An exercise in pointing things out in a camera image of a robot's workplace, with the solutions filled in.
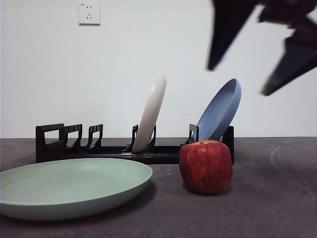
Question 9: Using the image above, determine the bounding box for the red apple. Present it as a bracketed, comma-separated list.
[179, 140, 233, 194]

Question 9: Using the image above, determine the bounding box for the green plate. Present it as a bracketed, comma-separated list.
[0, 158, 153, 221]

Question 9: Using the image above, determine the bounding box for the blue plate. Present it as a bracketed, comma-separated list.
[195, 78, 242, 144]

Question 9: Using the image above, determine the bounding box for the white plate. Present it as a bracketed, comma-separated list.
[132, 72, 167, 152]

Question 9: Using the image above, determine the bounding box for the black plate rack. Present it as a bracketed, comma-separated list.
[35, 123, 235, 165]

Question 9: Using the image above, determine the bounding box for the white wall socket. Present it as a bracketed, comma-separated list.
[78, 2, 101, 26]

